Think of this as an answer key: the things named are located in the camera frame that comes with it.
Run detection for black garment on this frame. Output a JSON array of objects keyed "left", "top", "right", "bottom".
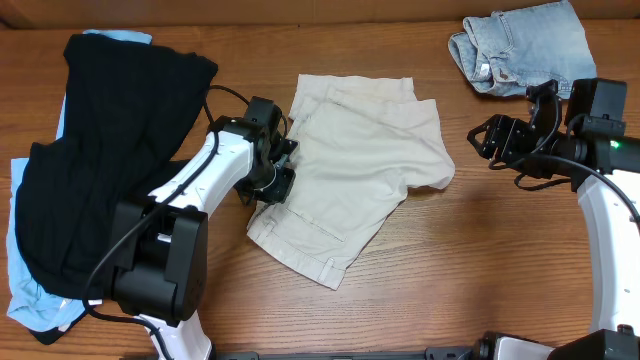
[{"left": 15, "top": 32, "right": 218, "bottom": 304}]

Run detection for light blue garment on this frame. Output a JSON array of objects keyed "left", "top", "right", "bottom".
[{"left": 5, "top": 28, "right": 154, "bottom": 334}]

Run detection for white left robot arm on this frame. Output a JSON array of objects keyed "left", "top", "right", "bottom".
[{"left": 104, "top": 116, "right": 298, "bottom": 359}]

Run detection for light blue denim shorts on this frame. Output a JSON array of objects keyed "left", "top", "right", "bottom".
[{"left": 448, "top": 1, "right": 597, "bottom": 99}]

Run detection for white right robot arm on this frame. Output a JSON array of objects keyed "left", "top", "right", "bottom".
[{"left": 463, "top": 78, "right": 639, "bottom": 360}]

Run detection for beige shorts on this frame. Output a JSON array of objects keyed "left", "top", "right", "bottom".
[{"left": 247, "top": 74, "right": 455, "bottom": 290}]

